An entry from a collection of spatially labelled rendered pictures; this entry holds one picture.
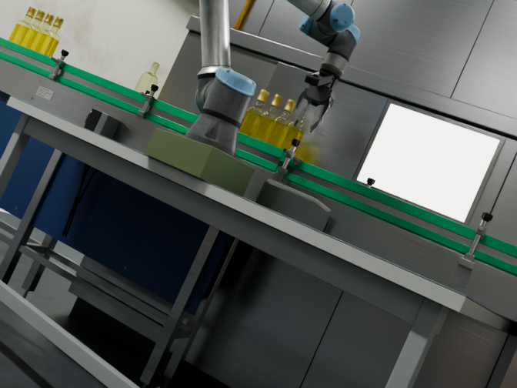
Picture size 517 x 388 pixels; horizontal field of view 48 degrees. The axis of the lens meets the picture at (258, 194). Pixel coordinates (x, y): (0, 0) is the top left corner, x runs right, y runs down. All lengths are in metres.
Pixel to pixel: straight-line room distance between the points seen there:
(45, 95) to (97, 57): 2.96
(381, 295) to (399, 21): 1.35
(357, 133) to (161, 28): 3.90
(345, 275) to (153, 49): 4.74
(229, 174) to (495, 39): 1.19
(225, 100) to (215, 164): 0.19
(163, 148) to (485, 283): 1.04
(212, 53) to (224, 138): 0.30
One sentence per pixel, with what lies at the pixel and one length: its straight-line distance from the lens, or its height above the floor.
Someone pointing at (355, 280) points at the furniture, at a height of 0.68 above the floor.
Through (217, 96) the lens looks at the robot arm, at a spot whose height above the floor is 0.97.
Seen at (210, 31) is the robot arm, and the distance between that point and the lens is 1.75.
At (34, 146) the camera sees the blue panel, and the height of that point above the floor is 0.61.
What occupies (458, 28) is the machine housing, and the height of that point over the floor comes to 1.66.
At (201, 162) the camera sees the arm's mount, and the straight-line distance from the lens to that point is 1.46.
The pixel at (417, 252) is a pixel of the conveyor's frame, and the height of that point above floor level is 0.83.
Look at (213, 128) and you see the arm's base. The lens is 1.56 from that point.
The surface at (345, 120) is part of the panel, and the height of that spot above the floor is 1.19.
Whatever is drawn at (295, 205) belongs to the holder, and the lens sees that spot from 1.70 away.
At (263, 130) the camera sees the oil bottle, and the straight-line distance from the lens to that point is 2.13.
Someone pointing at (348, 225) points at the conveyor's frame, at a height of 0.82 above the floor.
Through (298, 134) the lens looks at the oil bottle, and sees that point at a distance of 2.08.
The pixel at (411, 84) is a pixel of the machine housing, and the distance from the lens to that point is 2.26.
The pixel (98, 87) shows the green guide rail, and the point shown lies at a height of 0.92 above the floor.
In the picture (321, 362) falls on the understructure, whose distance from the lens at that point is 2.16.
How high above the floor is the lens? 0.72
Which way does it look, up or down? 2 degrees up
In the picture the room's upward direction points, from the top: 24 degrees clockwise
